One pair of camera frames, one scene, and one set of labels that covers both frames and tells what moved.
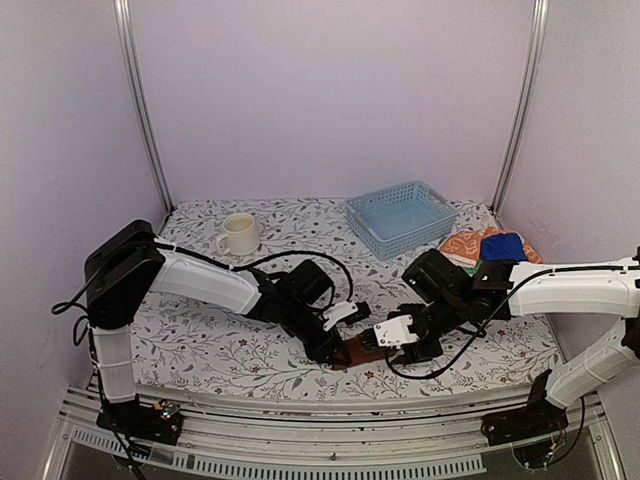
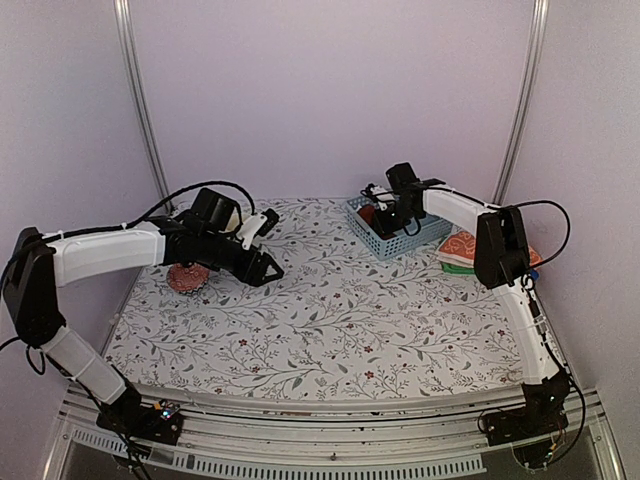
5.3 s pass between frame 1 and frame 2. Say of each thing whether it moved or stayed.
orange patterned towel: stayed
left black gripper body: moved
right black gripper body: moved
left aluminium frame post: stayed
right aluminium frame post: stayed
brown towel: moved
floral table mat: stayed
